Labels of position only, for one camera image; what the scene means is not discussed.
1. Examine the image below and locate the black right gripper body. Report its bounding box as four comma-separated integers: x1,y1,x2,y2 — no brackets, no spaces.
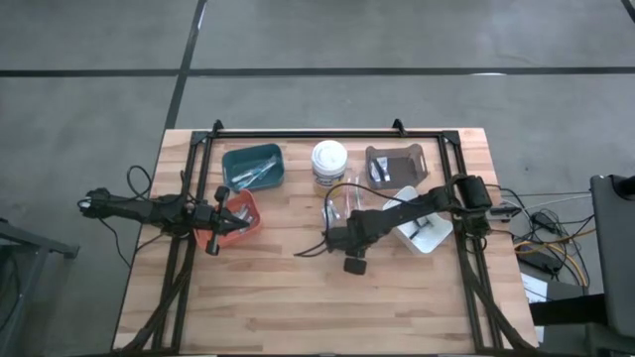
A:
326,211,379,278

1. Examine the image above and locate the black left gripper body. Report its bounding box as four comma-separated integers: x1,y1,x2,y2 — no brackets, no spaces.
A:
193,185,231,256

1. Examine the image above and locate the orange plastic bin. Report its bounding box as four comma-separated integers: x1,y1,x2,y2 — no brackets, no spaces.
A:
191,187,264,251

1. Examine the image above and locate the red white toothbrush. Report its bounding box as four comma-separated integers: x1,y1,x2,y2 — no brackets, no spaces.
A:
342,171,359,212

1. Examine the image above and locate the green white toothbrush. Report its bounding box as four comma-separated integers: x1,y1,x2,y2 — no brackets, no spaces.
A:
350,171,367,209

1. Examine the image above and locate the blue white toothbrush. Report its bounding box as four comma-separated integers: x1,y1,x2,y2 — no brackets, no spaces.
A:
230,163,272,188
240,153,280,182

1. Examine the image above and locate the white plastic bin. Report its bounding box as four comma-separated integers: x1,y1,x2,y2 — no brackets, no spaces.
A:
391,185,455,256

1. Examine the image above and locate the yellow white wipes canister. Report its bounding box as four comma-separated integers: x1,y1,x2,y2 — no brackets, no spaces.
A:
311,139,349,199

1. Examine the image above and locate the teal plastic bin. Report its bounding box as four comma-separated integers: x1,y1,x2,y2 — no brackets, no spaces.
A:
221,143,288,193

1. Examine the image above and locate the brown plastic bin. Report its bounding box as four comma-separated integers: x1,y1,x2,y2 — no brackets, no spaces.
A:
365,143,430,191

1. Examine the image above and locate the grey metal stand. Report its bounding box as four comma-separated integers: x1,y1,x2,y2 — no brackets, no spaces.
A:
0,217,80,357

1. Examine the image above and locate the black power brick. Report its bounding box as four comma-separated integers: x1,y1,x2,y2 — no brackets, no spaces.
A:
518,250,562,274

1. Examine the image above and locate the white paper sheet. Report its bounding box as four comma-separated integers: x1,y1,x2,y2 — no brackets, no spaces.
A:
520,272,550,302

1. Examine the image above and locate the black power adapter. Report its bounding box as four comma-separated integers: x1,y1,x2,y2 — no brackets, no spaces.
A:
531,211,560,232

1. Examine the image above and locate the dark grey equipment cabinet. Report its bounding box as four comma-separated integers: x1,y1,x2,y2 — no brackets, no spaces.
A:
589,173,635,343

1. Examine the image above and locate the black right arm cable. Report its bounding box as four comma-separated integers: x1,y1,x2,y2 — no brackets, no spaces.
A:
292,181,403,259

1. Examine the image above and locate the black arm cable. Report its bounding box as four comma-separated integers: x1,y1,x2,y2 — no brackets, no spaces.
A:
292,181,403,259
96,165,199,264

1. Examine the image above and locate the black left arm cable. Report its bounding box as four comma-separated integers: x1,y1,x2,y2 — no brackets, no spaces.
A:
96,165,199,264

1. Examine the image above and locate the black metal table frame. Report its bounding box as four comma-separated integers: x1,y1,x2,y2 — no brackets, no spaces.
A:
111,118,542,357

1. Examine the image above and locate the grey cable hub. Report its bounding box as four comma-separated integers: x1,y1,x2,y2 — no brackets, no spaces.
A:
488,203,522,220

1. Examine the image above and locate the black floor cable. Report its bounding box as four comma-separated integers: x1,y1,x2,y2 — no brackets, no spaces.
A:
510,205,596,292

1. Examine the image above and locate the yellow floor cable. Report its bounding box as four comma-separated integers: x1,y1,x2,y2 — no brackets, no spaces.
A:
513,237,591,289

